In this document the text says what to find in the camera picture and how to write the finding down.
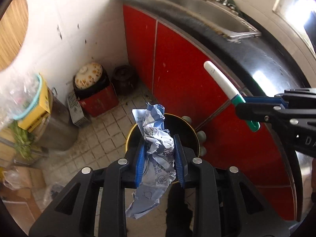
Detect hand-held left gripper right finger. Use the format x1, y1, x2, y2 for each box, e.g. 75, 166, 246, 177
173, 134, 290, 237

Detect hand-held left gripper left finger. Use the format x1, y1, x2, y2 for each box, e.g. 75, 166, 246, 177
29, 134, 149, 237

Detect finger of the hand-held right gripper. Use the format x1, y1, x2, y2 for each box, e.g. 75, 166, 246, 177
243, 87, 316, 105
235, 103, 283, 124

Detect blue white wrapper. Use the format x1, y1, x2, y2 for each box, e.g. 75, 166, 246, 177
125, 102, 177, 220

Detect black bin with yellow rim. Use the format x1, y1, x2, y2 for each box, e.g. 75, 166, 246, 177
125, 114, 200, 185

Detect green white marker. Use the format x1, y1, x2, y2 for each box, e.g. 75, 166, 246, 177
204, 61, 261, 132

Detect red box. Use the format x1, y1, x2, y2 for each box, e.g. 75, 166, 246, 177
78, 83, 119, 118

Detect grey metal grille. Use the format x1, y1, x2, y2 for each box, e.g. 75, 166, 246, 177
67, 91, 90, 128

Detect dark clay jar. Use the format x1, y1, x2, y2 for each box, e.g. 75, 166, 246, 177
112, 65, 139, 95

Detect large metal pot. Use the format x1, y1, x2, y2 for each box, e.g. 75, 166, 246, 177
35, 87, 79, 151

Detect black pot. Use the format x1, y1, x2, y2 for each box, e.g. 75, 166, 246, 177
73, 65, 110, 99

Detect window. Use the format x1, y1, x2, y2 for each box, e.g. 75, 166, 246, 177
273, 0, 316, 55

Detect green cloth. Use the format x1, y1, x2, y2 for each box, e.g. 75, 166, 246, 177
227, 3, 245, 18

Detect flowered ceramic lid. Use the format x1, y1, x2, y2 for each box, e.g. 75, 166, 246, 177
75, 63, 103, 89

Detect stainless steel sink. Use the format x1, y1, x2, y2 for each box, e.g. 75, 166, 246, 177
141, 0, 261, 42

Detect cardboard box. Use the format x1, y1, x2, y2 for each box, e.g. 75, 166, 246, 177
0, 165, 46, 198
0, 188, 42, 228

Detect yellow box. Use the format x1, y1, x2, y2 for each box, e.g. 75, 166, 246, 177
18, 75, 53, 132

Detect green leafy vegetables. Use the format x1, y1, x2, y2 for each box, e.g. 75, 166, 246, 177
10, 121, 37, 160

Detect teal plastic basket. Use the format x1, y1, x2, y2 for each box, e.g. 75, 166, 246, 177
12, 74, 43, 120

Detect clear plastic bag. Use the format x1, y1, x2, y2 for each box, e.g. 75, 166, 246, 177
0, 64, 42, 129

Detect round wooden board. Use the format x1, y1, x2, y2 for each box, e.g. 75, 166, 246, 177
0, 0, 29, 71

